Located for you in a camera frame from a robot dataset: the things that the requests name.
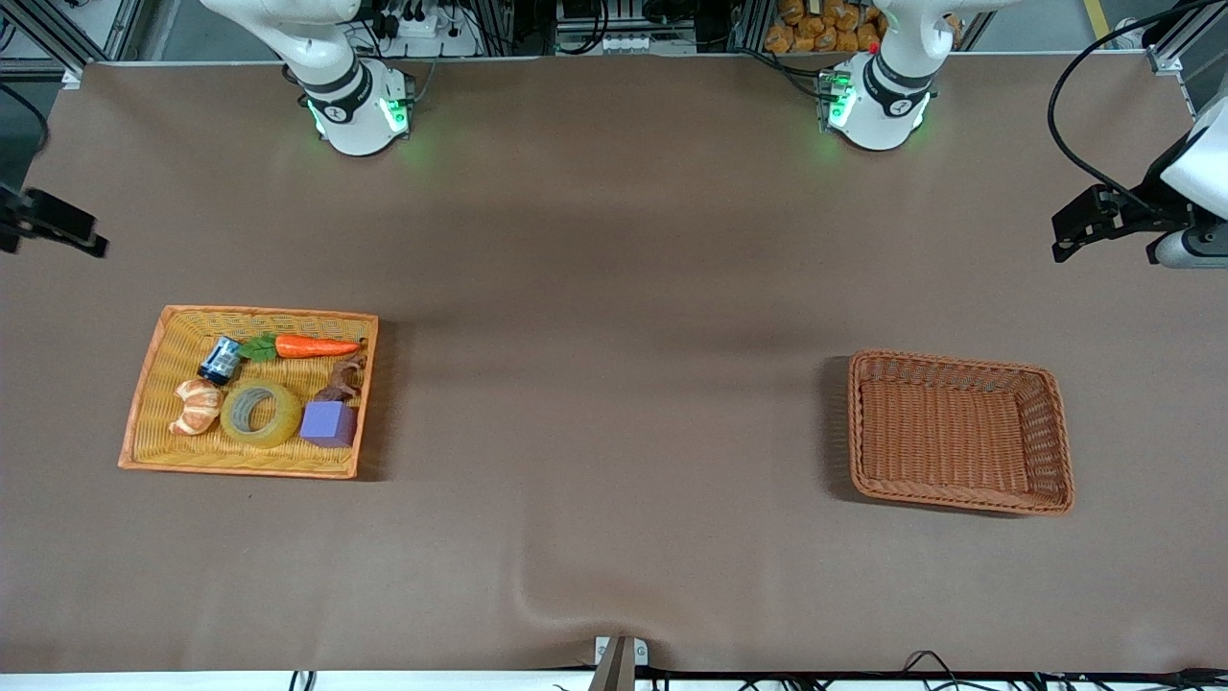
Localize yellow clear tape roll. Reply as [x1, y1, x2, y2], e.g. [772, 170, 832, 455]
[220, 379, 303, 449]

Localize blue and silver can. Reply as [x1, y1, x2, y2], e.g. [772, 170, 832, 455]
[197, 336, 243, 388]

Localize toy croissant bread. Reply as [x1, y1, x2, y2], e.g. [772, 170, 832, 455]
[169, 378, 226, 438]

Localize yellow wicker tray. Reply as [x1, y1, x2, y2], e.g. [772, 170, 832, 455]
[117, 305, 380, 480]

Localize brown wicker basket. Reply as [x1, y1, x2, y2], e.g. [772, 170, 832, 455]
[847, 348, 1075, 517]

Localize orange toy carrot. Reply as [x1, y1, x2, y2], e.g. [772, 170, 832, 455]
[237, 332, 364, 363]

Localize brown toy piece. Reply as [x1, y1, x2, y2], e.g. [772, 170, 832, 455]
[313, 353, 369, 404]

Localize purple cube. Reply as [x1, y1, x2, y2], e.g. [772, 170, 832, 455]
[298, 400, 358, 449]

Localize pile of orange items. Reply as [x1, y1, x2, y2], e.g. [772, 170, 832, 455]
[765, 0, 888, 55]

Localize white power strip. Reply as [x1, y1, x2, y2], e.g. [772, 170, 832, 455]
[369, 0, 483, 59]

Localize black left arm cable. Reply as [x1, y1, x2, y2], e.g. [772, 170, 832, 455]
[1047, 0, 1228, 214]

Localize aluminium frame profile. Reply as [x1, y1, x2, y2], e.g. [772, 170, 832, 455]
[1146, 8, 1228, 80]
[0, 0, 145, 83]

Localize black loose cable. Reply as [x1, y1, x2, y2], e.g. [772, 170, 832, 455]
[897, 650, 975, 691]

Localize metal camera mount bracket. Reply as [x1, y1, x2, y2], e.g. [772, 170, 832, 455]
[593, 635, 649, 691]

